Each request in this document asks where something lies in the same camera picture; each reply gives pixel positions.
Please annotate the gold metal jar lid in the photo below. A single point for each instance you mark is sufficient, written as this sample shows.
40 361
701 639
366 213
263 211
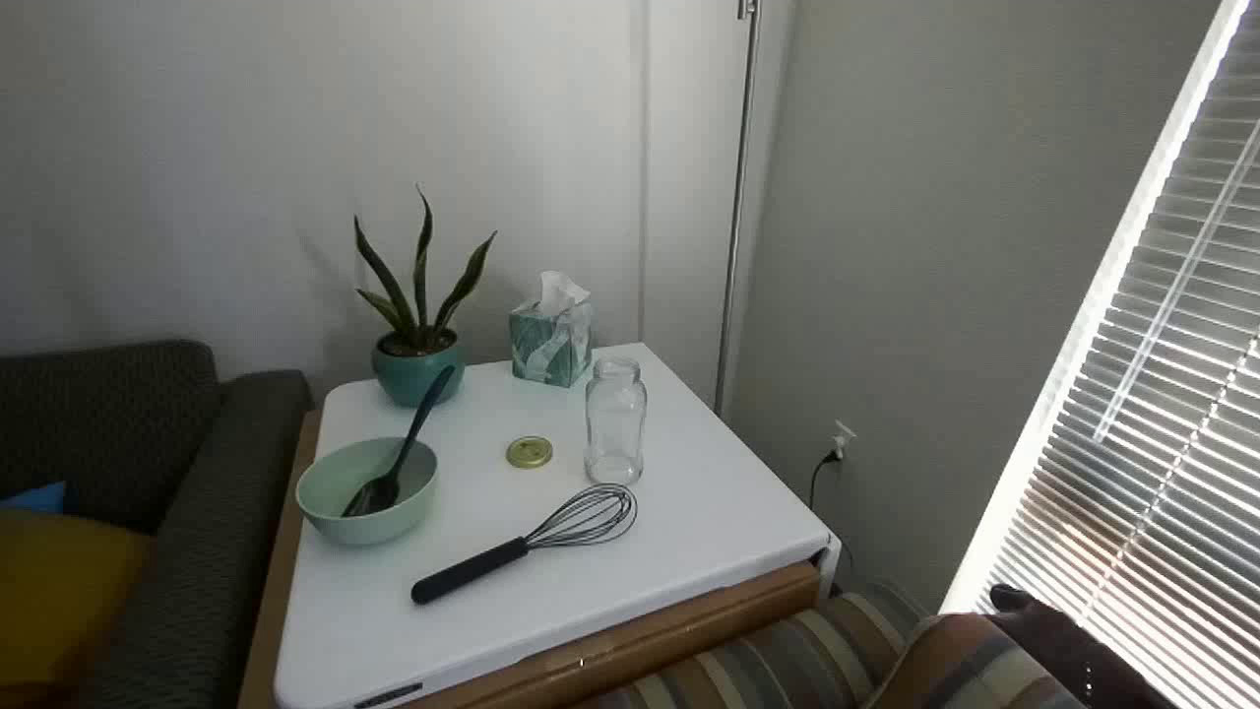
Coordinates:
529 453

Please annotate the clear glass bottle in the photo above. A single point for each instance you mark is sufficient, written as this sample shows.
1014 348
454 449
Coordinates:
616 428

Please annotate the teal patterned tissue box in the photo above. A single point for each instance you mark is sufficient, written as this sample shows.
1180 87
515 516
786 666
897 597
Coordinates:
548 344

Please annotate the white plastic board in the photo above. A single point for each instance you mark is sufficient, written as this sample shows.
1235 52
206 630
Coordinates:
695 515

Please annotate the green snake plant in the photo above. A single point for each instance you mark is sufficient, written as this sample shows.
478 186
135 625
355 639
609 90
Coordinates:
423 289

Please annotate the black serving spoon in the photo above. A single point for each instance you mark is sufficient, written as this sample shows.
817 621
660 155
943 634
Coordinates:
412 437

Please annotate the wooden table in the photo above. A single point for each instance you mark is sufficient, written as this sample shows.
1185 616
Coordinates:
683 625

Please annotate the pale green bowl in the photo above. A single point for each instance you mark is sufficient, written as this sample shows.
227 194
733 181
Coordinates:
401 515

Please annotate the striped fabric sofa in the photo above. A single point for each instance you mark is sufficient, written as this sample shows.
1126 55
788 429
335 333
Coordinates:
813 656

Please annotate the dark grey sofa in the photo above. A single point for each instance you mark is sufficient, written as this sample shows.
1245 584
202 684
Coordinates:
198 498

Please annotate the white blind wand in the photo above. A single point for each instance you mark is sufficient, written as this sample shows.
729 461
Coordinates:
1167 298

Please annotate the dark brown fabric object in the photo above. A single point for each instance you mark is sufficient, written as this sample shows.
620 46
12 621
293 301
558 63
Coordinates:
1086 656

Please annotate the white window blinds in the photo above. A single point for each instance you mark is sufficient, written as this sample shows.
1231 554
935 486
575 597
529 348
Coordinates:
1167 458

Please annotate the blue cushion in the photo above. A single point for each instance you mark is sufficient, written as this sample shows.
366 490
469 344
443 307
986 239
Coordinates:
32 498

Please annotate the yellow cushion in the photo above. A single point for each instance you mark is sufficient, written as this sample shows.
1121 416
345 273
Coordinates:
62 591

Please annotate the thin metal wall pole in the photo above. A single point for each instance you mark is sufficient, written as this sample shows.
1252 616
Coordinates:
738 199

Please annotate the white wall outlet plug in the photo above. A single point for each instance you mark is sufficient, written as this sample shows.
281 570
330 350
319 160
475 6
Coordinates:
839 437

